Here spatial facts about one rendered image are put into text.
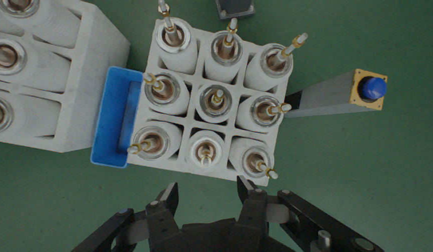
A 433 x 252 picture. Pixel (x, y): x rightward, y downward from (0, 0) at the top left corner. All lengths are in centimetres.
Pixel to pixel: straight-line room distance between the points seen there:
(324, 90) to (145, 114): 46
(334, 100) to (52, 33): 66
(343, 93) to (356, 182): 58
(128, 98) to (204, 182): 44
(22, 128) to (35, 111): 4
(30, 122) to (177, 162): 32
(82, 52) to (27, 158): 49
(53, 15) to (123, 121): 32
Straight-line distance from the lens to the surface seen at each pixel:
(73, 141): 55
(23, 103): 50
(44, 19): 51
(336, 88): 42
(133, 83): 64
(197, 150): 32
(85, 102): 54
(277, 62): 36
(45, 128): 53
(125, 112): 64
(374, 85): 40
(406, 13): 118
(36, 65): 49
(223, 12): 69
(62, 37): 55
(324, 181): 80
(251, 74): 40
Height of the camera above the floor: 57
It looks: 85 degrees down
